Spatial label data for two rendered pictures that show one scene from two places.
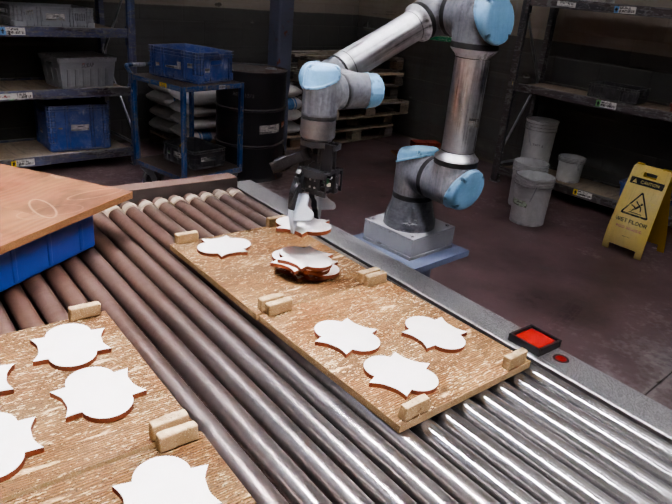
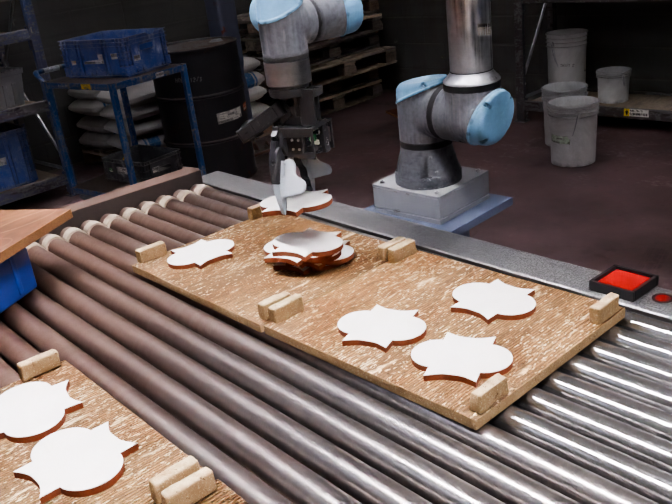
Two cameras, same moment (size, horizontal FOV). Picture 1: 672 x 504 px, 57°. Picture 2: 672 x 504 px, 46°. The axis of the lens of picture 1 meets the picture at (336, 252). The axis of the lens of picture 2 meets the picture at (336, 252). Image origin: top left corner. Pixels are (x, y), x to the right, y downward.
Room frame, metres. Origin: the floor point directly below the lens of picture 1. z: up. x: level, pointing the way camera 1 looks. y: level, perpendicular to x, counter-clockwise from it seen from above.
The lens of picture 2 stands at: (0.02, 0.01, 1.49)
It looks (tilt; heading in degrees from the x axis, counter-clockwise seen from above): 23 degrees down; 1
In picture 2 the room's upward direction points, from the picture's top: 7 degrees counter-clockwise
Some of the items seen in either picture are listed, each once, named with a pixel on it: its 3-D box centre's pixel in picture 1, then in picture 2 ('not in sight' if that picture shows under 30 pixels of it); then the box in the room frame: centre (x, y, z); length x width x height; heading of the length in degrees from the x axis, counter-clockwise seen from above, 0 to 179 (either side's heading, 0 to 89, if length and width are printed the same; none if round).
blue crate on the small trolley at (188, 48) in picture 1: (191, 63); (115, 53); (4.62, 1.16, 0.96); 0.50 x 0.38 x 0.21; 59
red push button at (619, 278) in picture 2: (534, 340); (623, 283); (1.13, -0.42, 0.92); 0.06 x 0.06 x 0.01; 39
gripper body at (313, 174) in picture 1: (318, 166); (298, 121); (1.32, 0.06, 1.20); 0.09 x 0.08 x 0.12; 61
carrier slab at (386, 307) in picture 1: (390, 340); (438, 321); (1.07, -0.12, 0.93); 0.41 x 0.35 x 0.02; 41
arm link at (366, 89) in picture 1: (352, 89); (321, 14); (1.40, 0.00, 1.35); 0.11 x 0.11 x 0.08; 40
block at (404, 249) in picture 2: (375, 278); (402, 250); (1.30, -0.10, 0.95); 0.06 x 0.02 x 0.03; 131
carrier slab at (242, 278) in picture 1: (273, 263); (268, 261); (1.38, 0.15, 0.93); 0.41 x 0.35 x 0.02; 40
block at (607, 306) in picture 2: (515, 358); (604, 308); (1.01, -0.35, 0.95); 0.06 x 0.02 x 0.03; 131
